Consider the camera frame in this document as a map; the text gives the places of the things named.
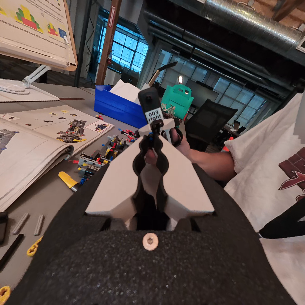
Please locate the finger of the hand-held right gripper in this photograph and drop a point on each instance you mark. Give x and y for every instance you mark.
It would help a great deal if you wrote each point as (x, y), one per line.
(144, 131)
(168, 127)

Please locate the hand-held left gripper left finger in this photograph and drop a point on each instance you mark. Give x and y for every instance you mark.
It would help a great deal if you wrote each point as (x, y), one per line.
(114, 190)

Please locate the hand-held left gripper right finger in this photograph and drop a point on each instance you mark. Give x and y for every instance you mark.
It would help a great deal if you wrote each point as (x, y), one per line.
(185, 190)

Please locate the blue lego pin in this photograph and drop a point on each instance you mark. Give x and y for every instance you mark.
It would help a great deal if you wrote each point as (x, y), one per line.
(150, 136)

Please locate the pile of red blue lego pieces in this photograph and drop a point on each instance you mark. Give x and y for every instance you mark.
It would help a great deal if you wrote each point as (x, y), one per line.
(127, 132)

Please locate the lego car chassis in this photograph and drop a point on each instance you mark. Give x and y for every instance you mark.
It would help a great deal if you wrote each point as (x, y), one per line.
(95, 162)

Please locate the person's right forearm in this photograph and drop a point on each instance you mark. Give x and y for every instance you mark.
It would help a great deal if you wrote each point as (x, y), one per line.
(214, 164)

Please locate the grey lego tube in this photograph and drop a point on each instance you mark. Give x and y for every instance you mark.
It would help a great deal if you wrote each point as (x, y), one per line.
(20, 223)
(38, 225)

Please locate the lego instruction booklet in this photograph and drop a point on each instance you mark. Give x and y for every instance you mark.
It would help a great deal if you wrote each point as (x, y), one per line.
(35, 154)

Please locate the yellow lego beam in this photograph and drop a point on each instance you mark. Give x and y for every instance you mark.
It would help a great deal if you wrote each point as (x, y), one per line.
(33, 249)

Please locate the black angled lego piece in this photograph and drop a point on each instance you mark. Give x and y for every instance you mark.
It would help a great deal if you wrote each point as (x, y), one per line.
(2, 228)

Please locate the black lego axle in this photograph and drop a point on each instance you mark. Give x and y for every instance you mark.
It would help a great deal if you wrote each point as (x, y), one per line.
(12, 250)

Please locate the person's right hand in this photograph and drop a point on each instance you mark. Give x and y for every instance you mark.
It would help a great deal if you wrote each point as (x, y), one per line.
(184, 149)

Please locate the curved black wooden lamp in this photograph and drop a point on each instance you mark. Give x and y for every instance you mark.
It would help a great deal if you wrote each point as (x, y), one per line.
(154, 76)

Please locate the white paper bags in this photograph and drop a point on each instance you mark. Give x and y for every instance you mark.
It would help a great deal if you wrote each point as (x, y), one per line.
(124, 91)

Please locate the teal tote bag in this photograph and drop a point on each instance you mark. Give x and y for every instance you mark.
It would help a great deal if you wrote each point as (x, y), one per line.
(178, 100)

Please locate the blue plastic bin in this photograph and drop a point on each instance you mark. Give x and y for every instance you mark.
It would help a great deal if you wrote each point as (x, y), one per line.
(114, 107)

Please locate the black mesh office chair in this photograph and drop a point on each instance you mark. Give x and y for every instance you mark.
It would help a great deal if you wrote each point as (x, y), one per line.
(209, 121)

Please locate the black monitor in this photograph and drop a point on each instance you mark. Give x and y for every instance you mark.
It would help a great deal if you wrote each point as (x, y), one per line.
(205, 93)

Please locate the orange traffic cone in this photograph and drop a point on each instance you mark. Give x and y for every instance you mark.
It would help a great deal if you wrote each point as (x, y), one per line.
(226, 149)

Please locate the background desk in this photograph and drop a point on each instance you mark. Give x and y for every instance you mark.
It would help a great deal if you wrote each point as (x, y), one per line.
(231, 131)

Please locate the white stand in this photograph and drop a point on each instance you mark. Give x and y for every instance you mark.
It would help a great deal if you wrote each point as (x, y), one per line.
(35, 95)

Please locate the instruction sheet on white stand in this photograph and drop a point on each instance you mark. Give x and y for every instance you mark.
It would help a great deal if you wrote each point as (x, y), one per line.
(35, 35)

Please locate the wooden post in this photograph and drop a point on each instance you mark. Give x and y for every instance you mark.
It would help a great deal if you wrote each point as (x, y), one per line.
(107, 47)

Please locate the silver air duct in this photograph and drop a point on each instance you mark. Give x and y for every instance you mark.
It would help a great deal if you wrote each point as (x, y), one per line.
(250, 21)

